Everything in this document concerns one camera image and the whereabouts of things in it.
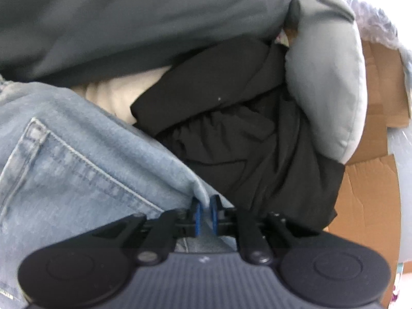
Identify clear plastic bag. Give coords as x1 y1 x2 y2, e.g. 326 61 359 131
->
341 0 408 50

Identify light blue denim pants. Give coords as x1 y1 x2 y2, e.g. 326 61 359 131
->
0 74 239 309

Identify grey neck pillow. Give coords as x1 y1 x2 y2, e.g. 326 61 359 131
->
285 0 367 165

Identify cream bear print bed sheet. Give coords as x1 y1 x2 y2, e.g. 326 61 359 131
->
69 67 171 126

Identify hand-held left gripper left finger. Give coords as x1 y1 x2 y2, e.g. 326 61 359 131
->
90 196 204 263

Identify flattened cardboard sheet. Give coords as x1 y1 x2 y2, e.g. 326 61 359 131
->
280 26 412 309

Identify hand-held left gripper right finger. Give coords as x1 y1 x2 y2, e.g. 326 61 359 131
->
209 195 322 263

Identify dark grey pillow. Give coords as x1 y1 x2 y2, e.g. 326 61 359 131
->
0 0 301 87

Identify black clothes pile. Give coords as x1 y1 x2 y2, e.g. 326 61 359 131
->
130 37 346 237

